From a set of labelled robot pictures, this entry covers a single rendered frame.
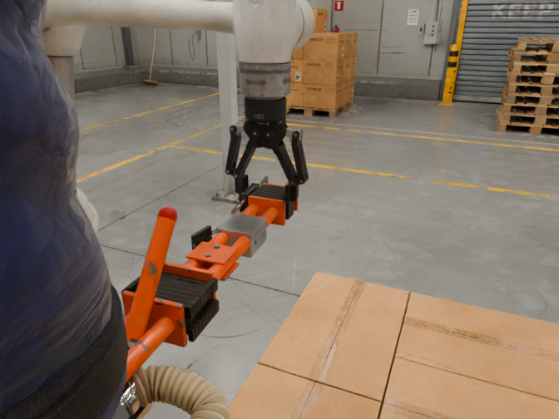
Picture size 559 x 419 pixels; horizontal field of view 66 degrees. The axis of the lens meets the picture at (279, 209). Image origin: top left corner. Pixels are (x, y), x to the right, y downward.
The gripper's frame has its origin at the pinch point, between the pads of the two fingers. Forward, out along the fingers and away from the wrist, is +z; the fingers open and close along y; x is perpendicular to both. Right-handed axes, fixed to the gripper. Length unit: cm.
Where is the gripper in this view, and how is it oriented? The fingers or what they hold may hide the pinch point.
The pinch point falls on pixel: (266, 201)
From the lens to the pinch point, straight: 85.0
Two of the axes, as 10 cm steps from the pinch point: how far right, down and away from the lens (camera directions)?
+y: 9.3, 1.5, -3.2
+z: 0.0, 9.2, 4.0
